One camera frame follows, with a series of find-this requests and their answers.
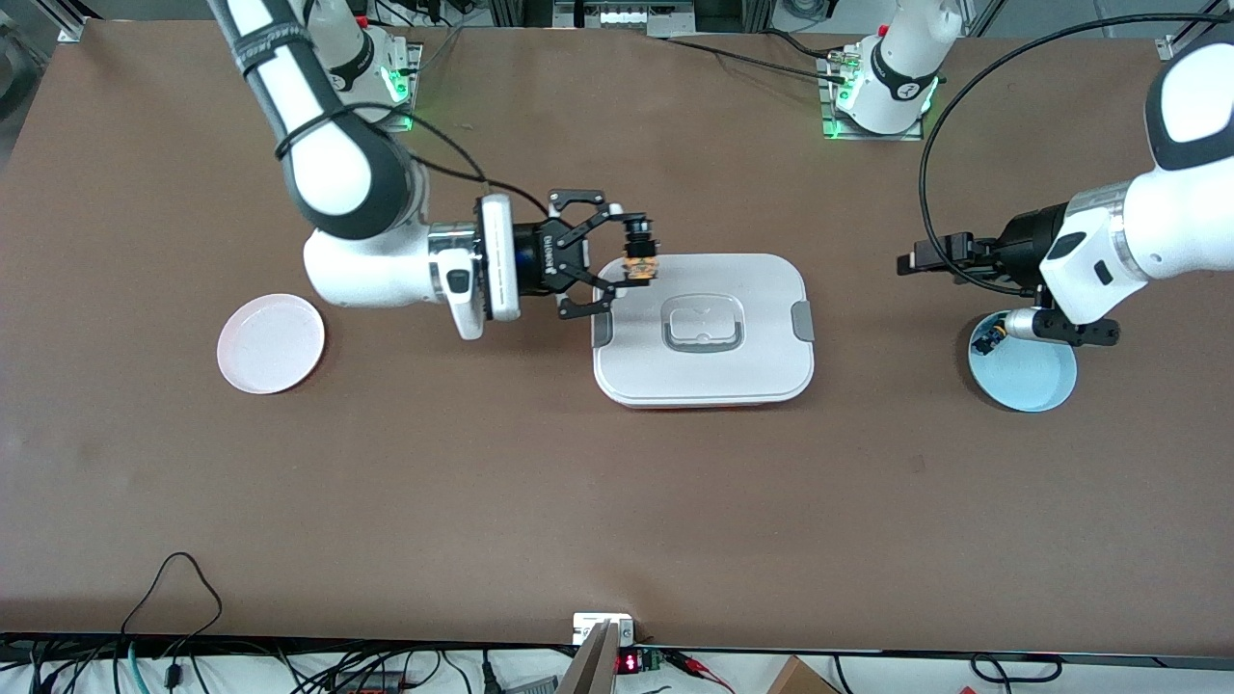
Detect orange black push-button switch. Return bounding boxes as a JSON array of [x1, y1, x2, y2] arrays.
[[620, 216, 663, 288]]

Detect white lunch box grey clips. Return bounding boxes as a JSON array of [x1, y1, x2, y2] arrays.
[[590, 253, 817, 410]]

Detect brown cardboard box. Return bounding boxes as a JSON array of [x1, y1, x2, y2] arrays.
[[765, 654, 842, 694]]

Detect light blue round plate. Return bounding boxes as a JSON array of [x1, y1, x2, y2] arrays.
[[967, 309, 1078, 414]]

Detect pink round plate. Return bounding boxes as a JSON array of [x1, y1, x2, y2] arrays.
[[216, 293, 327, 396]]

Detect small white device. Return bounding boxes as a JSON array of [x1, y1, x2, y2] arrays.
[[572, 612, 636, 646]]

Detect grey slanted bar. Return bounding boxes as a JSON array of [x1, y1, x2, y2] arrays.
[[556, 621, 619, 694]]

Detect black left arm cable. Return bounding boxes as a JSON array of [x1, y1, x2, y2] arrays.
[[917, 12, 1234, 296]]

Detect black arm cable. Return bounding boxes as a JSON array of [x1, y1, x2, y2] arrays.
[[917, 12, 1234, 296], [274, 100, 551, 226]]

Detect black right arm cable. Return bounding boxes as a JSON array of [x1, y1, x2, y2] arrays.
[[274, 100, 551, 226]]

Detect aluminium frame white strip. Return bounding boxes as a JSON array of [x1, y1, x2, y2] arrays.
[[551, 0, 697, 39]]

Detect black cable across table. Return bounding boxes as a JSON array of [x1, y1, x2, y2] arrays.
[[662, 29, 855, 84]]

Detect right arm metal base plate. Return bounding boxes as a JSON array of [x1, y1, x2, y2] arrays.
[[364, 40, 424, 124]]

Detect red clip lead wires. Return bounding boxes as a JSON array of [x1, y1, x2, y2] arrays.
[[665, 650, 736, 691]]

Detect black coiled cable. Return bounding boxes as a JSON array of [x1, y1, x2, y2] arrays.
[[968, 653, 1063, 686]]

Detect thin black looped cable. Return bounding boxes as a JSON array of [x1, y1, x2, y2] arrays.
[[120, 550, 226, 645]]

